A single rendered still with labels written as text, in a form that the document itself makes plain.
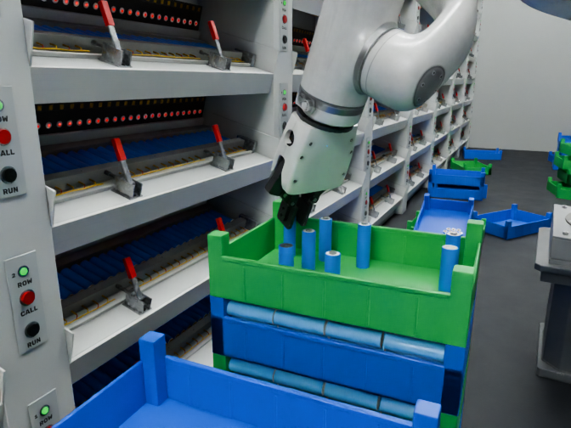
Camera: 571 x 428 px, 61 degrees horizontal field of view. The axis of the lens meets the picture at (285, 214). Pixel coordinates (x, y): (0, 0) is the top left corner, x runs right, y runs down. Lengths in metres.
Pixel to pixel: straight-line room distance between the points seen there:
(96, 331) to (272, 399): 0.38
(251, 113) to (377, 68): 0.66
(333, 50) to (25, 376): 0.54
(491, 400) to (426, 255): 0.55
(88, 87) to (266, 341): 0.40
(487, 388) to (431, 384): 0.67
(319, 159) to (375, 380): 0.27
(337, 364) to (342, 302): 0.08
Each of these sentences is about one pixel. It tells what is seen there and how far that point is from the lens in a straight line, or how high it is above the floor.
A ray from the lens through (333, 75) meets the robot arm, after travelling 0.56.
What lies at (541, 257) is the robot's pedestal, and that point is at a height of 0.28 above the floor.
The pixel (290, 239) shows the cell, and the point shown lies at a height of 0.43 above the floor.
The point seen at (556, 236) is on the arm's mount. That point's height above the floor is 0.34.
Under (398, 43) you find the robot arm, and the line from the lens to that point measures 0.53.
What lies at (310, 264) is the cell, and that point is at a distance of 0.64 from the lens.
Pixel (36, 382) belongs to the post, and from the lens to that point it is 0.72.
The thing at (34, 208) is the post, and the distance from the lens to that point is 0.66.
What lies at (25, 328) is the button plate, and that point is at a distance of 0.68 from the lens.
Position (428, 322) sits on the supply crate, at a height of 0.42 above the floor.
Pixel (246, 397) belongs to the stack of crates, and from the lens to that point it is 0.51.
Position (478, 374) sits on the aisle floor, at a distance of 1.26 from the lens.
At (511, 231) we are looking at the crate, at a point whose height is 0.03.
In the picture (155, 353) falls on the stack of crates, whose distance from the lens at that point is 0.53.
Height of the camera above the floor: 0.66
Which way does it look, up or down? 15 degrees down
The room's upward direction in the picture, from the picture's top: straight up
